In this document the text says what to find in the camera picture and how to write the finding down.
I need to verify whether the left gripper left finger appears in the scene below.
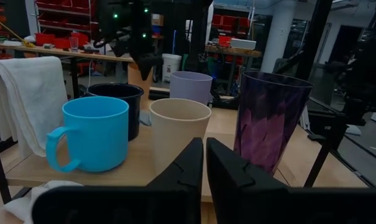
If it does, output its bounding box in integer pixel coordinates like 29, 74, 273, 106
147, 138, 204, 187

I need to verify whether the clear drinking glass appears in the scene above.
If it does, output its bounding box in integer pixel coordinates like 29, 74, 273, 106
68, 36, 80, 53

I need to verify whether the bright blue handled mug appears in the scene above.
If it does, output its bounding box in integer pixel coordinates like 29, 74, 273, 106
45, 96, 129, 174

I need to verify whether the purple faceted plastic tumbler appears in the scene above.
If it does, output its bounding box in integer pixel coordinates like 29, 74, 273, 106
233, 71, 314, 175

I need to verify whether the wooden workbench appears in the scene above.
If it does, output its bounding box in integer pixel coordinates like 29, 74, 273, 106
0, 42, 134, 100
205, 44, 263, 94

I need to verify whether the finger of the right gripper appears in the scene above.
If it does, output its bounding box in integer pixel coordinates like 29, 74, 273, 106
137, 60, 153, 81
150, 55, 163, 68

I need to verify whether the beige plastic cup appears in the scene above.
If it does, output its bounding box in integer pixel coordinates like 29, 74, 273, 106
149, 98, 212, 175

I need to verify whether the white plaid dish towel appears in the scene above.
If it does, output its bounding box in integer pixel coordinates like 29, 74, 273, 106
2, 180, 83, 224

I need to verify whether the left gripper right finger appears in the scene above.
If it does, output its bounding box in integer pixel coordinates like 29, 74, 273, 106
206, 138, 288, 189

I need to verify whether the white box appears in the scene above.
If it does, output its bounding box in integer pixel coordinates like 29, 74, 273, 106
230, 37, 257, 50

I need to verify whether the yellow hanging cable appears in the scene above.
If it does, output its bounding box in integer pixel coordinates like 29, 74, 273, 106
0, 6, 36, 48

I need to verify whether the white bucket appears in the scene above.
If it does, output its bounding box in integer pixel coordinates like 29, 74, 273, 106
162, 53, 183, 83

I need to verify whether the dark navy mug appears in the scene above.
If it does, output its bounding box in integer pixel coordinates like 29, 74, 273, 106
87, 83, 144, 141

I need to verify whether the lavender plastic cup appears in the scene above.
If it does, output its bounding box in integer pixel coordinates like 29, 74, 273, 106
169, 71, 213, 106

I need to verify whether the red bin shelf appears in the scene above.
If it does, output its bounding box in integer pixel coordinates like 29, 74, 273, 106
35, 0, 98, 32

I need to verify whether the wooden shelf with black frame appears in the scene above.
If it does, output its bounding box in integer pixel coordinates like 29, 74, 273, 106
0, 67, 370, 205

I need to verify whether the grey cloth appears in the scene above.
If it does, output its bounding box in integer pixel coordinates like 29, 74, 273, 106
139, 109, 152, 127

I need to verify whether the white pillar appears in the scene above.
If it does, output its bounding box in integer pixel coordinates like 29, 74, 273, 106
260, 0, 297, 74

